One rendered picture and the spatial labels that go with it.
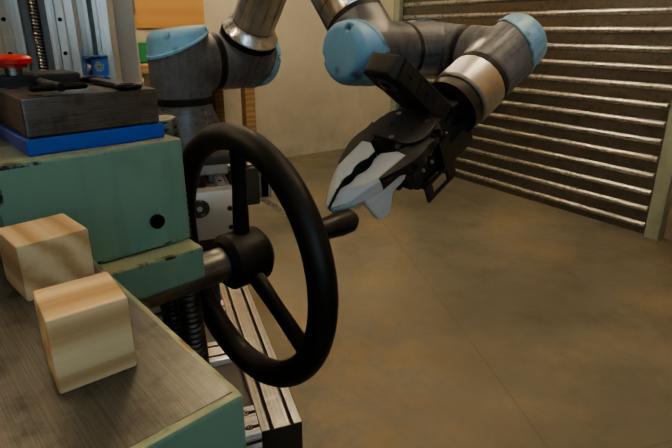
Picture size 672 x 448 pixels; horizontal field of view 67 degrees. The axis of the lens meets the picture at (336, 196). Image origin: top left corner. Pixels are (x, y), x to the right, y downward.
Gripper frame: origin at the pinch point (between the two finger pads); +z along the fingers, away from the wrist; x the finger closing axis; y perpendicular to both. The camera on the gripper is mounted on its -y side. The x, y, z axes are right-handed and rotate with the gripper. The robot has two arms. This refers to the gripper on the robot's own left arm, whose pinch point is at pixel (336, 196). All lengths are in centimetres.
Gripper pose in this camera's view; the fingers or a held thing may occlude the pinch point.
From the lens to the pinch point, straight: 50.6
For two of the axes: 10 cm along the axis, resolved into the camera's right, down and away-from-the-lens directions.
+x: -6.7, -3.1, 6.7
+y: 3.0, 7.2, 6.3
